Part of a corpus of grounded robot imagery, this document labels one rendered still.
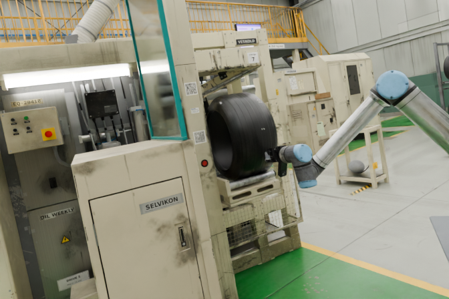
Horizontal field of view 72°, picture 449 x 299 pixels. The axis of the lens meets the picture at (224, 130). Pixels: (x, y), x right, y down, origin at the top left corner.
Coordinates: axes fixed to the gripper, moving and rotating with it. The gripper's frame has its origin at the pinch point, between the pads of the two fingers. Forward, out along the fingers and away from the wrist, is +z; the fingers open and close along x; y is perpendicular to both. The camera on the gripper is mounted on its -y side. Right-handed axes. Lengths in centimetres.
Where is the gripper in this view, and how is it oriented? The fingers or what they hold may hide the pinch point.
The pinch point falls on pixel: (266, 160)
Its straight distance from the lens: 186.5
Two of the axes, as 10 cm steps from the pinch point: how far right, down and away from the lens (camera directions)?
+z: -3.9, 1.4, 9.1
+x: -8.9, 1.8, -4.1
